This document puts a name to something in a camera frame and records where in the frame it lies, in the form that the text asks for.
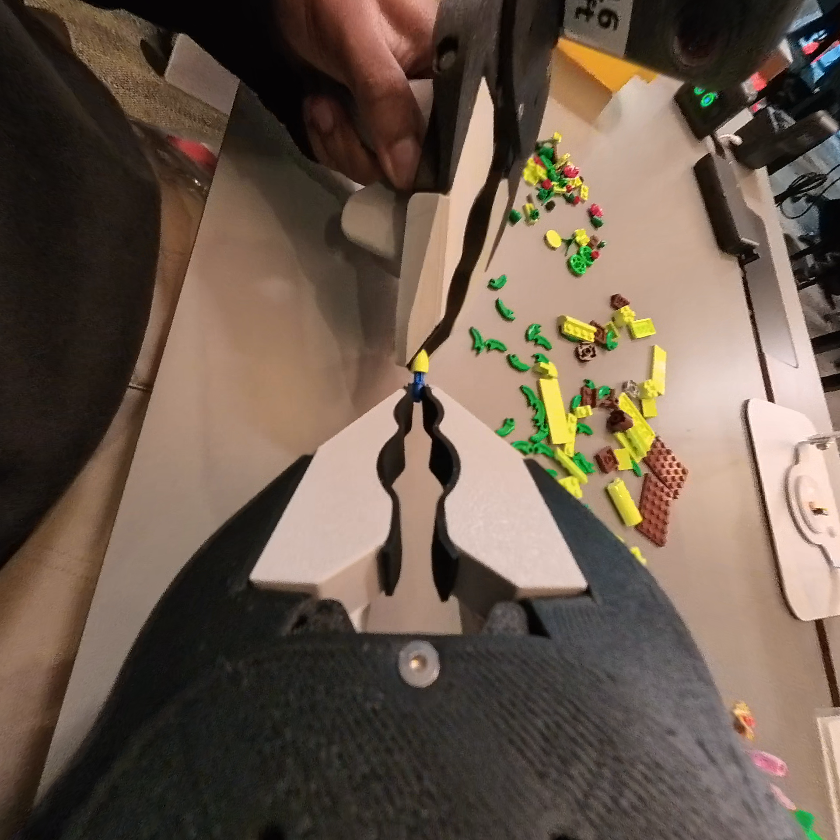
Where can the blue pin piece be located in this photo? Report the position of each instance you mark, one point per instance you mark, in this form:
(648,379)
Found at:
(417,384)

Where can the dark grey flat plate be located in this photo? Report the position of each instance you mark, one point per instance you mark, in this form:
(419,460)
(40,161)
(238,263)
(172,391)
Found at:
(771,315)

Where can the yellow plastic bin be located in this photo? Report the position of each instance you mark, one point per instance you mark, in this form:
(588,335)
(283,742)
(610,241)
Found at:
(590,65)

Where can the scatter of lime bricks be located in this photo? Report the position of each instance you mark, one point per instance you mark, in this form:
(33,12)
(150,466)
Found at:
(554,410)

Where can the white monitor stand base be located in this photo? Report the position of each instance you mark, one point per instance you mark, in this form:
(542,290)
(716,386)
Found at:
(768,525)

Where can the black flat device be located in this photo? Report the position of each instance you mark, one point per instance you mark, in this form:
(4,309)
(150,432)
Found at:
(725,203)

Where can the heap of small flower pieces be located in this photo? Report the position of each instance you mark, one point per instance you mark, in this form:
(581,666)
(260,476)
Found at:
(558,174)

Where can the black box device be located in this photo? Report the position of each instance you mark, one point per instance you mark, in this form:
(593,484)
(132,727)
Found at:
(781,141)

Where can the person's left forearm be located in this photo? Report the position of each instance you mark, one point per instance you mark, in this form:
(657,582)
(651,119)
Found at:
(275,65)

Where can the large brown studded plate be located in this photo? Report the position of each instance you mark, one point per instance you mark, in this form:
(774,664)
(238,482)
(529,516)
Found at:
(656,515)
(666,463)

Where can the lime horn piece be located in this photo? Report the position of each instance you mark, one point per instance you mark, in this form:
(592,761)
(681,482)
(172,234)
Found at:
(420,362)

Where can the person's left hand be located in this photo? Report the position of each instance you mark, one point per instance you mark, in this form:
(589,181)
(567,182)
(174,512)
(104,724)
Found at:
(374,52)

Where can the scatter of small brown bricks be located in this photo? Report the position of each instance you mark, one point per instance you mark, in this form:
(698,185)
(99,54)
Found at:
(617,420)

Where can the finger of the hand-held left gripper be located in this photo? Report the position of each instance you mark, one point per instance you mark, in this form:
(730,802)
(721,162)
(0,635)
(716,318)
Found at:
(502,216)
(426,275)

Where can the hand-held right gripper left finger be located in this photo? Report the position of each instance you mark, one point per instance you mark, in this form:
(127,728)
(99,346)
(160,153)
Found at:
(315,525)

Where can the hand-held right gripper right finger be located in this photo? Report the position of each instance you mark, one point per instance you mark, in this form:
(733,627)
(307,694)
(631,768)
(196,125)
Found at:
(512,525)

